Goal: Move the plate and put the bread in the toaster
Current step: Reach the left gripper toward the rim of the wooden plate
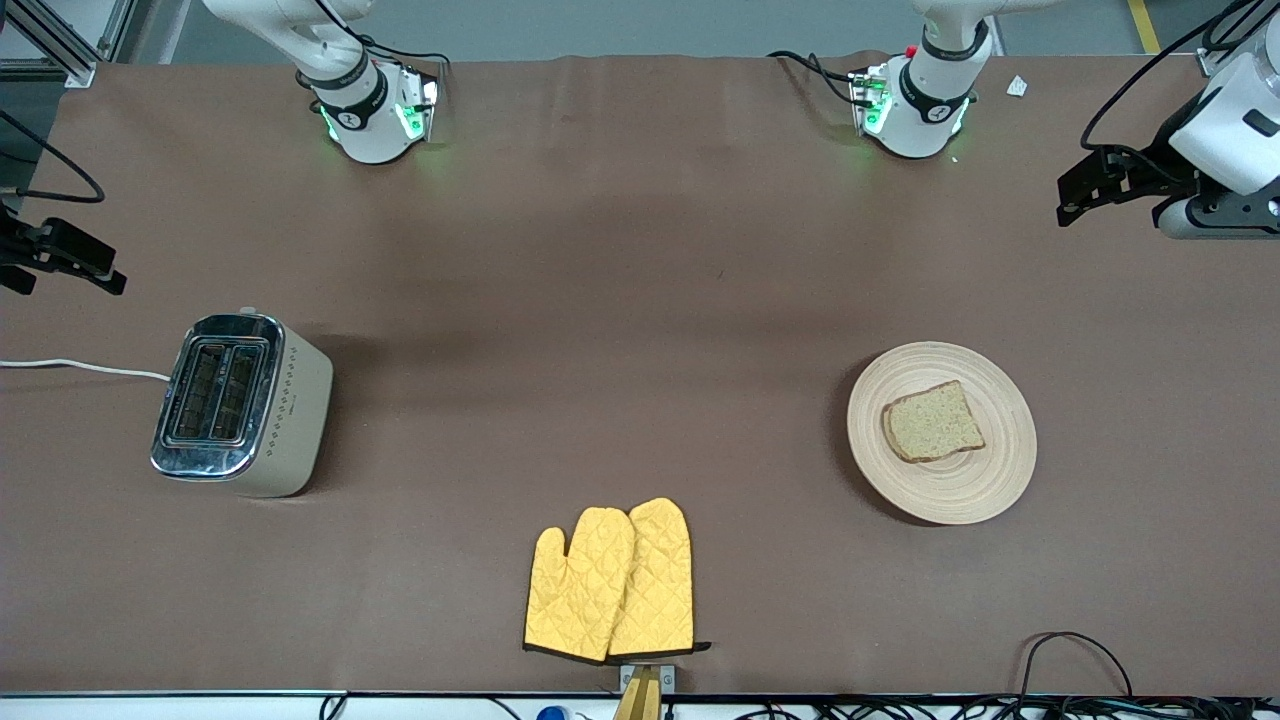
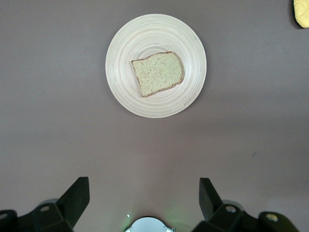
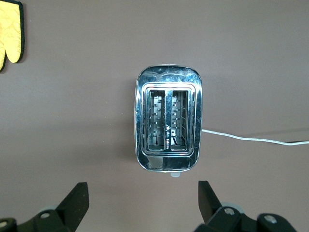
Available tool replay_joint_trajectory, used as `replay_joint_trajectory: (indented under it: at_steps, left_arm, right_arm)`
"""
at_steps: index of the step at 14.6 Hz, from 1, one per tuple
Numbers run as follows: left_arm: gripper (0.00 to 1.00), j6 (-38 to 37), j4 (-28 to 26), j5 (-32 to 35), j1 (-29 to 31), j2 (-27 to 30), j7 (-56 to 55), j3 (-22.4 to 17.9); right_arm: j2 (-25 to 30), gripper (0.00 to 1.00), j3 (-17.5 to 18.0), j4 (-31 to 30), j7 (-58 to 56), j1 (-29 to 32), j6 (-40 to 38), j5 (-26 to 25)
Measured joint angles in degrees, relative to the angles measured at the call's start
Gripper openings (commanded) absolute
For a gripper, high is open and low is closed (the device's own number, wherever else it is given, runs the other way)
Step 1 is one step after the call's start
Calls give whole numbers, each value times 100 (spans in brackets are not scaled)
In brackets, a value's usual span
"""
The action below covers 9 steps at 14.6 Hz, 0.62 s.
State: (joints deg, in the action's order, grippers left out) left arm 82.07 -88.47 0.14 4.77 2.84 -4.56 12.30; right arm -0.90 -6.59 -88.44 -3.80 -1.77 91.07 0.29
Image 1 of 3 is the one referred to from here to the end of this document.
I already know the slice of brown bread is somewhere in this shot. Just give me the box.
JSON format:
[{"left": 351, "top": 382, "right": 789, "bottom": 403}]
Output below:
[{"left": 881, "top": 380, "right": 986, "bottom": 464}]

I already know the round wooden plate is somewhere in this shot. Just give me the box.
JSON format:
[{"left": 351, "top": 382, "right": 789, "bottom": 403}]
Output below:
[{"left": 847, "top": 341, "right": 1038, "bottom": 526}]

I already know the silver beige two-slot toaster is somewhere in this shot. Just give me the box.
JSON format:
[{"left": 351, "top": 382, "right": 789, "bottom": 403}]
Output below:
[{"left": 150, "top": 306, "right": 334, "bottom": 499}]

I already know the brown table cover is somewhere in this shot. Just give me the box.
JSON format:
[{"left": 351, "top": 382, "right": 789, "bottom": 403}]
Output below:
[{"left": 0, "top": 52, "right": 1280, "bottom": 698}]

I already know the yellow quilted oven mitt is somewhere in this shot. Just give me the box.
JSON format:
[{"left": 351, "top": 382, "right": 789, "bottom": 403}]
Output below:
[
  {"left": 523, "top": 507, "right": 637, "bottom": 664},
  {"left": 607, "top": 497, "right": 712, "bottom": 659}
]

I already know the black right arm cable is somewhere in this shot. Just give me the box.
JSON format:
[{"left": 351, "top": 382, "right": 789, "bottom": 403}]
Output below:
[{"left": 0, "top": 108, "right": 107, "bottom": 205}]

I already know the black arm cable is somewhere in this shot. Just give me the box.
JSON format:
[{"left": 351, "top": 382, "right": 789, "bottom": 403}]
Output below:
[
  {"left": 0, "top": 108, "right": 107, "bottom": 205},
  {"left": 1080, "top": 0, "right": 1280, "bottom": 153}
]

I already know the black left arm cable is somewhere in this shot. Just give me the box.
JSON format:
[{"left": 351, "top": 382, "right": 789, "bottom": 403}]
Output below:
[{"left": 1080, "top": 0, "right": 1280, "bottom": 153}]

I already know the white toaster power cable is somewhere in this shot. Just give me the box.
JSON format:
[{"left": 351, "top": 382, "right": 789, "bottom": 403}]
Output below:
[{"left": 0, "top": 358, "right": 172, "bottom": 383}]

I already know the aluminium frame profile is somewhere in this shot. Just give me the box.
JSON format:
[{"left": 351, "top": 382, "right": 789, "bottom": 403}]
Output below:
[
  {"left": 0, "top": 0, "right": 138, "bottom": 89},
  {"left": 1196, "top": 0, "right": 1280, "bottom": 78}
]

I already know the black left base cable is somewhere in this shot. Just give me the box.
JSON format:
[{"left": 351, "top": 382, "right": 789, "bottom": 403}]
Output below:
[{"left": 767, "top": 50, "right": 863, "bottom": 107}]

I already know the black base cable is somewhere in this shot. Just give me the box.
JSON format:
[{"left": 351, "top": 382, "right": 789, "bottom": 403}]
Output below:
[
  {"left": 355, "top": 35, "right": 452, "bottom": 69},
  {"left": 767, "top": 50, "right": 863, "bottom": 107}
]

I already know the black right base cable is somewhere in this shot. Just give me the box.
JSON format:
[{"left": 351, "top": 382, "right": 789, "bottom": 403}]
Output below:
[{"left": 355, "top": 35, "right": 452, "bottom": 69}]

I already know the black looped cable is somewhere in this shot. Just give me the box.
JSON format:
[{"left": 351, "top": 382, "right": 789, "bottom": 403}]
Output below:
[{"left": 1018, "top": 631, "right": 1136, "bottom": 700}]

